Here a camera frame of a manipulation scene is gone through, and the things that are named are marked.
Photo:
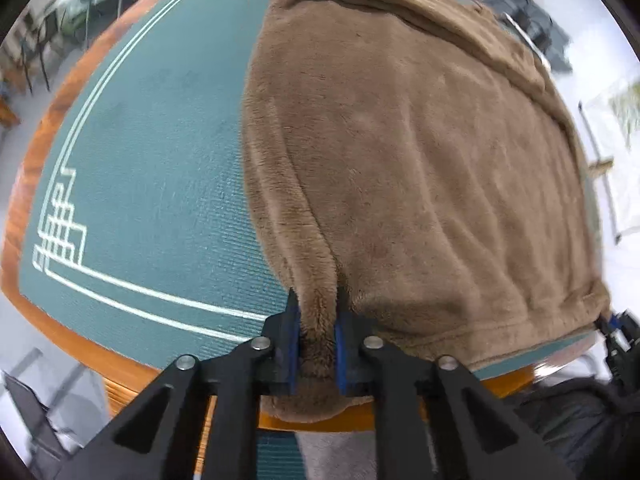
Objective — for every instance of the brown fleece garment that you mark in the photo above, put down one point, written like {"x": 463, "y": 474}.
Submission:
{"x": 410, "y": 160}

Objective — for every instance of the black metal chair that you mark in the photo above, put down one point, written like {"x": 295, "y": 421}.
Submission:
{"x": 40, "y": 50}

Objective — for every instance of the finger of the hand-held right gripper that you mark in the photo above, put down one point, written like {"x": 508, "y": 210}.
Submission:
{"x": 615, "y": 322}

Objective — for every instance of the grey metal chair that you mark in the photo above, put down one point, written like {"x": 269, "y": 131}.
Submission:
{"x": 45, "y": 420}

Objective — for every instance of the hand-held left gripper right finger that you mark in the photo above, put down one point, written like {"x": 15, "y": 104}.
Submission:
{"x": 341, "y": 360}

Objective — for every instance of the white power strip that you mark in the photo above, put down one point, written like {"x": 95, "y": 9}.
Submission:
{"x": 530, "y": 42}

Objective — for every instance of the green table mat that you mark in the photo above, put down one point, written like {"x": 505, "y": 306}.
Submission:
{"x": 150, "y": 160}

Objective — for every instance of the grey cloth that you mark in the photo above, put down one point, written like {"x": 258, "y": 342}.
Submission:
{"x": 335, "y": 460}

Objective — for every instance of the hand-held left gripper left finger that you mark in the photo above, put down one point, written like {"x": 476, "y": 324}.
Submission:
{"x": 294, "y": 355}

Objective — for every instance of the person's black jacket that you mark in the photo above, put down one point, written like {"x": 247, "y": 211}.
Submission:
{"x": 575, "y": 435}

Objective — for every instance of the white framed panel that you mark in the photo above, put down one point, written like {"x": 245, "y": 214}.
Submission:
{"x": 620, "y": 175}

